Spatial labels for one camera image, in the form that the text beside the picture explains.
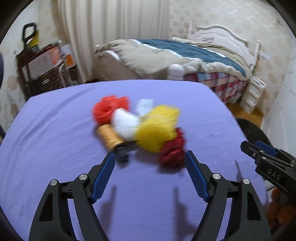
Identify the white foam net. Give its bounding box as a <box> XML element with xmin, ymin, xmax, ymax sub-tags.
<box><xmin>111</xmin><ymin>108</ymin><xmax>141</xmax><ymax>141</ymax></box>

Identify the white and orange box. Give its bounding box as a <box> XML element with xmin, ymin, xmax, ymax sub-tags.
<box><xmin>59</xmin><ymin>44</ymin><xmax>75</xmax><ymax>69</ymax></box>

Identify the bed with blue quilt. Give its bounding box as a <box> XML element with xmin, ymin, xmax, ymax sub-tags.
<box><xmin>96</xmin><ymin>20</ymin><xmax>262</xmax><ymax>81</ymax></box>

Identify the black bin with bag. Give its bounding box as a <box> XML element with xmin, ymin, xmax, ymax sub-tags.
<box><xmin>236</xmin><ymin>117</ymin><xmax>296</xmax><ymax>232</ymax></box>

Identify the blue and beige duvet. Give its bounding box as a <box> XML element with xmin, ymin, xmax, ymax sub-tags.
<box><xmin>95</xmin><ymin>38</ymin><xmax>251</xmax><ymax>80</ymax></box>

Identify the cream striped curtain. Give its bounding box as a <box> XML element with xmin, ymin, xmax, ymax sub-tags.
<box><xmin>57</xmin><ymin>0</ymin><xmax>171</xmax><ymax>85</ymax></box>

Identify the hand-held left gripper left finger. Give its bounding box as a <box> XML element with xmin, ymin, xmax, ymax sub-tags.
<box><xmin>29</xmin><ymin>152</ymin><xmax>116</xmax><ymax>241</ymax></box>

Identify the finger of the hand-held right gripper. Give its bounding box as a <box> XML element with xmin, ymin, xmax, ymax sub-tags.
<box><xmin>240</xmin><ymin>141</ymin><xmax>269</xmax><ymax>164</ymax></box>
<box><xmin>255</xmin><ymin>141</ymin><xmax>296</xmax><ymax>163</ymax></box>

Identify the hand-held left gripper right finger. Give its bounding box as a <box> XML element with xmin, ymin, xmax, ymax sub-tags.
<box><xmin>185</xmin><ymin>150</ymin><xmax>271</xmax><ymax>241</ymax></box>

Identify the white plastic drawer unit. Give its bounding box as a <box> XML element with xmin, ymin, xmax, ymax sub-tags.
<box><xmin>240</xmin><ymin>76</ymin><xmax>266</xmax><ymax>114</ymax></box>

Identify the cardboard box with orange label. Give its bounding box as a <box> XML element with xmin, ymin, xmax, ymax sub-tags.
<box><xmin>17</xmin><ymin>43</ymin><xmax>62</xmax><ymax>79</ymax></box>

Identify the dark red foam net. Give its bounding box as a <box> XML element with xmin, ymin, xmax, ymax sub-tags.
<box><xmin>158</xmin><ymin>127</ymin><xmax>186</xmax><ymax>168</ymax></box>

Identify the white wardrobe door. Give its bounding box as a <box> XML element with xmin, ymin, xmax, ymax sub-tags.
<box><xmin>261</xmin><ymin>35</ymin><xmax>296</xmax><ymax>158</ymax></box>

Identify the brown patterned suitcase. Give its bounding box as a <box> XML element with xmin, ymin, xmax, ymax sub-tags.
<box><xmin>23</xmin><ymin>64</ymin><xmax>72</xmax><ymax>95</ymax></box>

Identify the pale blue yarn ball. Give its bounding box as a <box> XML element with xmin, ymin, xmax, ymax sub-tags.
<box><xmin>134</xmin><ymin>98</ymin><xmax>154</xmax><ymax>116</ymax></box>

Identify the yellow foam net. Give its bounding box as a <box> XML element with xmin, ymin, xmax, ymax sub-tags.
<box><xmin>134</xmin><ymin>104</ymin><xmax>181</xmax><ymax>153</ymax></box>

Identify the black hand trolley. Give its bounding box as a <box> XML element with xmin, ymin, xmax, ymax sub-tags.
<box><xmin>16</xmin><ymin>23</ymin><xmax>38</xmax><ymax>93</ymax></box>

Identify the plaid bedsheet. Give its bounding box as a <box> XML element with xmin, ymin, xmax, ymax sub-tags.
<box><xmin>185</xmin><ymin>72</ymin><xmax>250</xmax><ymax>103</ymax></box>

